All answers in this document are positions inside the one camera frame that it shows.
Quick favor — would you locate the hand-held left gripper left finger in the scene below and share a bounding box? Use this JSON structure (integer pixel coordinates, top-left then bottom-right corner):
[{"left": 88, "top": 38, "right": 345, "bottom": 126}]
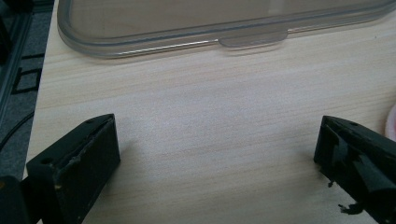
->
[{"left": 26, "top": 113, "right": 121, "bottom": 224}]

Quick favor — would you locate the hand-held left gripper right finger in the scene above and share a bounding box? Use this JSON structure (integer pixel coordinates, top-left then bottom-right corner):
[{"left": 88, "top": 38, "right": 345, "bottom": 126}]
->
[{"left": 313, "top": 115, "right": 396, "bottom": 224}]

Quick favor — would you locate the pink cloth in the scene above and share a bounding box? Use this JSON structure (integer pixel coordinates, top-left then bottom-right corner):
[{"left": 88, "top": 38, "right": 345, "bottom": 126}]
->
[{"left": 385, "top": 104, "right": 396, "bottom": 141}]

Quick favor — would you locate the dark metal stand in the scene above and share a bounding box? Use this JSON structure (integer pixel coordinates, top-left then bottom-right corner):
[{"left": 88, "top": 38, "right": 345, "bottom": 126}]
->
[{"left": 0, "top": 0, "right": 35, "bottom": 118}]

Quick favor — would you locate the clear plastic lid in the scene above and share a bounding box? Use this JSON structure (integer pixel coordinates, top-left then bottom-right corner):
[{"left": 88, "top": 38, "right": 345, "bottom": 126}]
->
[{"left": 56, "top": 0, "right": 396, "bottom": 60}]

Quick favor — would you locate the black cable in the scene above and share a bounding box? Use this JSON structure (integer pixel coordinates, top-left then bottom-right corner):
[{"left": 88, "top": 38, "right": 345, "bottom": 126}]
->
[{"left": 0, "top": 110, "right": 35, "bottom": 152}]

